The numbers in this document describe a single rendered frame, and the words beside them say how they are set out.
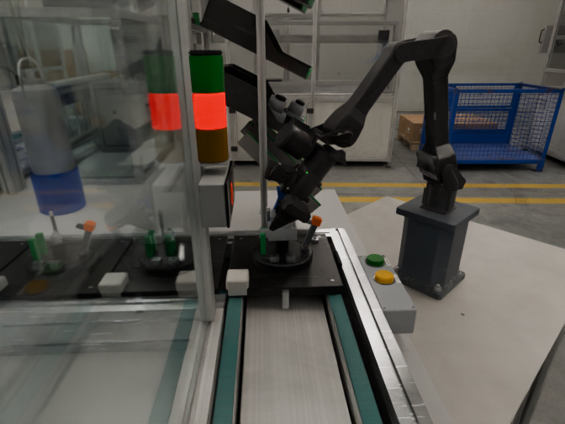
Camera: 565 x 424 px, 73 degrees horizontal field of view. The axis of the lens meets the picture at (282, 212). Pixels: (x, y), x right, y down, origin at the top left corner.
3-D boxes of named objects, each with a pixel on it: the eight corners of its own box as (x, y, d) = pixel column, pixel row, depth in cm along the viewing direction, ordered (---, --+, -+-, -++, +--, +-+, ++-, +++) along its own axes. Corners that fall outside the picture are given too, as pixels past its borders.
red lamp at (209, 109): (228, 123, 60) (226, 90, 58) (225, 129, 55) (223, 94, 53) (196, 123, 60) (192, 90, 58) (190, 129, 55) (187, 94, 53)
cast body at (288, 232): (295, 231, 89) (295, 204, 86) (297, 241, 85) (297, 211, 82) (259, 232, 88) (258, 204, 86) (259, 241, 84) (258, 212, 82)
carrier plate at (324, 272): (325, 240, 101) (325, 232, 100) (343, 294, 79) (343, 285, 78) (234, 241, 100) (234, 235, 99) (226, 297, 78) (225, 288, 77)
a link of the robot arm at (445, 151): (435, 28, 79) (408, 34, 78) (458, 26, 73) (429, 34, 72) (439, 170, 93) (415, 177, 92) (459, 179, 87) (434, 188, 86)
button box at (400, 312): (382, 275, 95) (385, 253, 92) (414, 334, 75) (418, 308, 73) (355, 276, 94) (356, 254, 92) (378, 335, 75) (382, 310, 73)
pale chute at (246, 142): (312, 198, 119) (322, 188, 117) (309, 214, 107) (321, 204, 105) (246, 132, 113) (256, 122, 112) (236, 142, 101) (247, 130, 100)
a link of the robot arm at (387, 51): (432, 44, 81) (400, 9, 76) (458, 43, 74) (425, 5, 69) (349, 157, 86) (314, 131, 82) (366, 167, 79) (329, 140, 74)
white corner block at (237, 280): (249, 283, 83) (249, 267, 81) (249, 297, 78) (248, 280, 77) (227, 284, 82) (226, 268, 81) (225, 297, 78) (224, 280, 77)
